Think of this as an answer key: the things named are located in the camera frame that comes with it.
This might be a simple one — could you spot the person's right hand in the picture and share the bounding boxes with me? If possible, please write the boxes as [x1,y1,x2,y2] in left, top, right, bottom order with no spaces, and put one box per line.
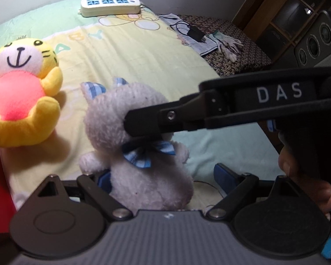
[278,146,331,221]

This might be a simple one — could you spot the white plush toy plaid ears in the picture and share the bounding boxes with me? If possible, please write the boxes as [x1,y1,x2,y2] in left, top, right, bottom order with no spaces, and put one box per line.
[79,77,194,211]

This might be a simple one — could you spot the yellow green printed blanket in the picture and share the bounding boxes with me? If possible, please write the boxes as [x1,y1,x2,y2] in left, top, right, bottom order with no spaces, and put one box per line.
[0,0,286,213]

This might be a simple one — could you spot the dark floral patterned cloth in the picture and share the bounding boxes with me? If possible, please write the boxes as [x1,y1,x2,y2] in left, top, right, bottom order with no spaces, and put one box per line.
[179,15,273,77]

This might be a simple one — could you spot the white cloth gloves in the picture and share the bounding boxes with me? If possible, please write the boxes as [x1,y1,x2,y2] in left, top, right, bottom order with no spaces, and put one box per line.
[210,30,244,62]

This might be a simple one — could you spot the wooden shelf cabinet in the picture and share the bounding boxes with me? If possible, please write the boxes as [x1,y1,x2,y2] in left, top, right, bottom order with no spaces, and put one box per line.
[232,0,331,67]

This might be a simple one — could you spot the blue white folded cloth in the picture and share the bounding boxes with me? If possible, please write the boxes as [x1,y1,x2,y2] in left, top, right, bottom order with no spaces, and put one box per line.
[158,13,218,58]

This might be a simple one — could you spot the white power strip blue sockets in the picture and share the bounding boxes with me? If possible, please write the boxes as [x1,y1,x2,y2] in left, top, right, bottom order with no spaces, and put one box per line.
[78,0,142,17]

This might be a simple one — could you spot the thin black cable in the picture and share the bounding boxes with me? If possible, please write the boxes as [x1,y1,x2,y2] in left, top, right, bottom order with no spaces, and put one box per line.
[193,180,224,199]

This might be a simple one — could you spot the yellow tiger plush toy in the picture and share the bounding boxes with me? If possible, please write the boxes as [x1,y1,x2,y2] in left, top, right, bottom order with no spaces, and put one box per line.
[0,38,63,147]

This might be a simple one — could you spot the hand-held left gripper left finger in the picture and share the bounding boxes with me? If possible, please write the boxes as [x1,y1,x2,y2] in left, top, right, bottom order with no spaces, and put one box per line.
[37,171,131,220]

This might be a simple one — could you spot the black power adapter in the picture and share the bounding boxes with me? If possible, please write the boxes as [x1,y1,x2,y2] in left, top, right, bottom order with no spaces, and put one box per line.
[187,25,207,43]

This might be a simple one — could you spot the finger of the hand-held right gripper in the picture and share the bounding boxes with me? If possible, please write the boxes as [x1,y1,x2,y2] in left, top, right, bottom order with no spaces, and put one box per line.
[124,92,211,138]

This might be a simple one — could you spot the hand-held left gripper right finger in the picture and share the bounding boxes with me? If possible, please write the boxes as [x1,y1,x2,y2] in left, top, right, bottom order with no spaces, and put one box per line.
[205,163,298,221]

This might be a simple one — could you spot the black adapter cable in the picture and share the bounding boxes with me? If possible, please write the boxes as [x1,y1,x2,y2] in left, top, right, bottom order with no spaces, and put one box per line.
[158,15,195,38]

